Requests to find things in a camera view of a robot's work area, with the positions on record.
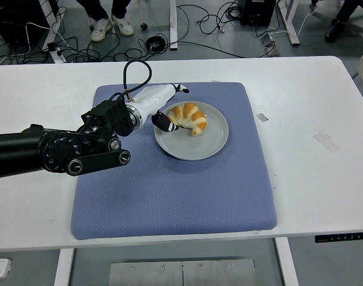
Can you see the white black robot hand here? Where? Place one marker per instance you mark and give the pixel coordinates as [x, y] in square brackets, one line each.
[151, 99]

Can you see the golden croissant bread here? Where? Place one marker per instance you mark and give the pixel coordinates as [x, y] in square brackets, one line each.
[189, 114]

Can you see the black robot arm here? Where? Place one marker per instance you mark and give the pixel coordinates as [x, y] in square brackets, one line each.
[21, 149]

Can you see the grey round plate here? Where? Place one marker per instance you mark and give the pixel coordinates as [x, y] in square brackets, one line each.
[193, 146]

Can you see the black caster wheel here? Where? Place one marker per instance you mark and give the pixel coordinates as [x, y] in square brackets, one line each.
[144, 26]

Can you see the white desk leg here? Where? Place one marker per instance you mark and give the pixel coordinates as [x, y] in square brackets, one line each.
[288, 22]
[173, 24]

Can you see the person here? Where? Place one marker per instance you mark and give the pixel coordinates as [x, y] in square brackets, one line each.
[334, 31]
[99, 27]

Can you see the blue quilted mat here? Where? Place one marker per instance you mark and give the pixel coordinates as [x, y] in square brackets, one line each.
[169, 193]

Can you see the white floor power strip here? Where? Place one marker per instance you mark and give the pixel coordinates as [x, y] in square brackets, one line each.
[58, 54]

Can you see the small grey tape piece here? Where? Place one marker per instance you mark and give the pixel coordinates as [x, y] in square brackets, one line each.
[262, 117]

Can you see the grey foot pedal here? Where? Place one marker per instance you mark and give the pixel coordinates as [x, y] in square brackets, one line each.
[267, 41]

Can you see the black computer box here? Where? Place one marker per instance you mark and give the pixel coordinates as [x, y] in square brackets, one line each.
[259, 15]

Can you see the large black box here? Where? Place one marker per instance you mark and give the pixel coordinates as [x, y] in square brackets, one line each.
[15, 18]

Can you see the grey metal plate with screws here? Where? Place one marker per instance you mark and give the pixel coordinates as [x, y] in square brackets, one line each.
[154, 274]

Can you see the large clear tape piece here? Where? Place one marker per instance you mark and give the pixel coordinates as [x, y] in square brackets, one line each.
[325, 141]

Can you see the white table leg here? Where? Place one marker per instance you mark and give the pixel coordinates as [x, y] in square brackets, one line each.
[62, 268]
[287, 262]

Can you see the black table control panel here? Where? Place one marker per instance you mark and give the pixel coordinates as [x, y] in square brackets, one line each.
[342, 238]

